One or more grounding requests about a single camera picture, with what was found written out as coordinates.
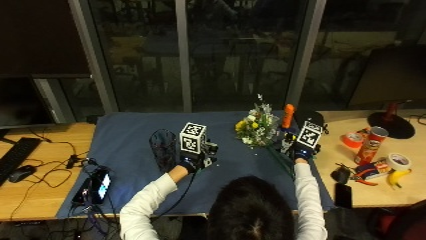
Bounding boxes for person's right hand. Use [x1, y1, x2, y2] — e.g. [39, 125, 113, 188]
[280, 131, 322, 164]

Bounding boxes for person's left hand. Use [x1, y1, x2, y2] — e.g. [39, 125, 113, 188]
[177, 141, 220, 174]

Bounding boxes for yellow white flower bouquet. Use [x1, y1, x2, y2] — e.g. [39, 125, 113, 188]
[233, 93, 298, 178]

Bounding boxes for right glove marker cube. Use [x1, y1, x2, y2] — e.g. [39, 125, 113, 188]
[296, 120, 325, 150]

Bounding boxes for glove marker cube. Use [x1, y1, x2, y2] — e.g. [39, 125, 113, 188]
[178, 121, 209, 155]
[296, 120, 325, 150]

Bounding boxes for left glove marker cube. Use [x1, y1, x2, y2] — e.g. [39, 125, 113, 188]
[178, 121, 209, 155]

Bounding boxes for orange cylindrical object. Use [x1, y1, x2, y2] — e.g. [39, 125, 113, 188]
[281, 103, 297, 130]

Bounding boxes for black round object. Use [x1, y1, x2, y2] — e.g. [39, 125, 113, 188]
[294, 109, 328, 130]

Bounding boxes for dark transparent vase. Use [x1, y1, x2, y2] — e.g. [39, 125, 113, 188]
[148, 129, 180, 173]

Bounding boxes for orange tape roll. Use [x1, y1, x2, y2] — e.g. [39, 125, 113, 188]
[341, 132, 365, 149]

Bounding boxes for small black pouch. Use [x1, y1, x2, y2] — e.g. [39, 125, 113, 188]
[330, 165, 353, 185]

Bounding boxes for blue table cloth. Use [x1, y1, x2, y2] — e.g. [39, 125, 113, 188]
[56, 110, 336, 220]

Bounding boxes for red chips can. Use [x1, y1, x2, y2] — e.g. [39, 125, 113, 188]
[353, 126, 390, 166]

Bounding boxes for black phone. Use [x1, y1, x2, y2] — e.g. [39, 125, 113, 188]
[334, 182, 354, 210]

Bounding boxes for red blue snack packet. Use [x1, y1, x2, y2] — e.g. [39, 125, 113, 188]
[354, 160, 393, 180]

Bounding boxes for white tape roll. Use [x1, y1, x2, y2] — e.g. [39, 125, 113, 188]
[385, 152, 413, 172]

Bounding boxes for yellow banana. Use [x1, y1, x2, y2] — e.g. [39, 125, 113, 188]
[386, 168, 413, 189]

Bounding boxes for phone with lit screen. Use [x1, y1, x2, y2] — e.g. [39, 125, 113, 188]
[89, 168, 112, 205]

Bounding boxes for black monitor with red stand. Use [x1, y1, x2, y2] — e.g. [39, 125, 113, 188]
[348, 44, 426, 140]

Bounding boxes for black box device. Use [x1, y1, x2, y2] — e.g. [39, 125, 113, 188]
[71, 178, 93, 205]

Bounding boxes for red chair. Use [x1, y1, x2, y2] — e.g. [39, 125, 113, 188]
[368, 199, 426, 240]

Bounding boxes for black computer mouse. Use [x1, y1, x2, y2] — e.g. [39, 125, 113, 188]
[8, 164, 37, 184]

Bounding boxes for black keyboard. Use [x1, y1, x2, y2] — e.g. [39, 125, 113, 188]
[0, 136, 44, 186]

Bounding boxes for black glove cable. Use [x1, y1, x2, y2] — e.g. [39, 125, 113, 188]
[152, 168, 200, 219]

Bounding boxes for red handled pliers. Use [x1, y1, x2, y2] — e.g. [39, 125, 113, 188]
[350, 175, 380, 187]

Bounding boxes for grey window frame post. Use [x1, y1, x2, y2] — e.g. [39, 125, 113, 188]
[67, 0, 120, 114]
[174, 0, 193, 113]
[285, 0, 329, 108]

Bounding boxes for black desk cable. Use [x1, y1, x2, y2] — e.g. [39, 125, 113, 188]
[8, 128, 92, 221]

